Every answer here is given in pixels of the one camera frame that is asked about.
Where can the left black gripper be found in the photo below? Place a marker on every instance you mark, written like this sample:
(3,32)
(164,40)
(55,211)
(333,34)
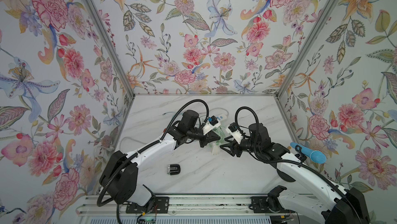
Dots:
(202,135)

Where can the black electric shaver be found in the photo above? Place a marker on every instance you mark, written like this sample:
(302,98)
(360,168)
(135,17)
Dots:
(173,169)

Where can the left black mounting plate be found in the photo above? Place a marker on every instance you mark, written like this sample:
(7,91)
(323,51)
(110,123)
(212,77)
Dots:
(145,201)

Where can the black mounting plate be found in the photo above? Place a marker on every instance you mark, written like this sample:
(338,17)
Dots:
(269,203)
(145,201)

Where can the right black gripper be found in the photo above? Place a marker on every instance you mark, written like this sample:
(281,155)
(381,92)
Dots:
(237,145)

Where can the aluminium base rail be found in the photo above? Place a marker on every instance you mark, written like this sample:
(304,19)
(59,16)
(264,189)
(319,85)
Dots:
(237,204)

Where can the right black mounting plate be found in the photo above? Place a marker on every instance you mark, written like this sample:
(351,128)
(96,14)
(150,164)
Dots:
(269,203)

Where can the blue microphone on stand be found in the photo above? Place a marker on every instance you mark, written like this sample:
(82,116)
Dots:
(316,156)

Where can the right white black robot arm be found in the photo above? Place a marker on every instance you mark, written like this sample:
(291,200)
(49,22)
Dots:
(332,203)

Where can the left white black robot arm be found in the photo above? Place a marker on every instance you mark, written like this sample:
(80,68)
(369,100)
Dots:
(119,180)

